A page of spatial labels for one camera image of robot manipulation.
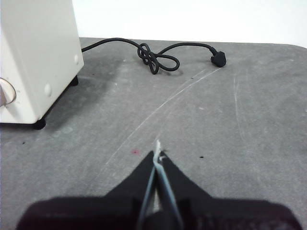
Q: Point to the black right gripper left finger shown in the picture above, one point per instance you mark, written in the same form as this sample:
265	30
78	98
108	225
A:
108	210

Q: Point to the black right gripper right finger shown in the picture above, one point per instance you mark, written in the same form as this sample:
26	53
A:
216	213

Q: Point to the cream oven timer knob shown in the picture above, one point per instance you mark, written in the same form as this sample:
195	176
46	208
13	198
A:
7	93

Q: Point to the cream Toshiba toaster oven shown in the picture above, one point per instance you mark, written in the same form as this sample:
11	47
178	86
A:
40	48

